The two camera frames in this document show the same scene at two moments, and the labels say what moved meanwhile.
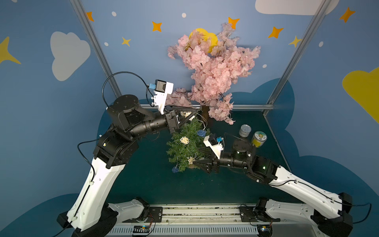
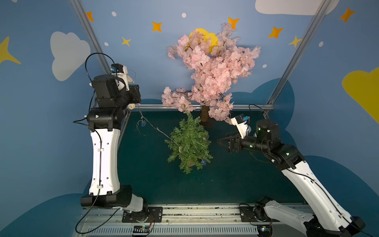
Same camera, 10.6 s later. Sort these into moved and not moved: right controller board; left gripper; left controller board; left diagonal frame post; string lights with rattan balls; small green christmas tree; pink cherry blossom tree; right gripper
Moved: right gripper; string lights with rattan balls; left gripper
Not moved: right controller board; small green christmas tree; left controller board; pink cherry blossom tree; left diagonal frame post
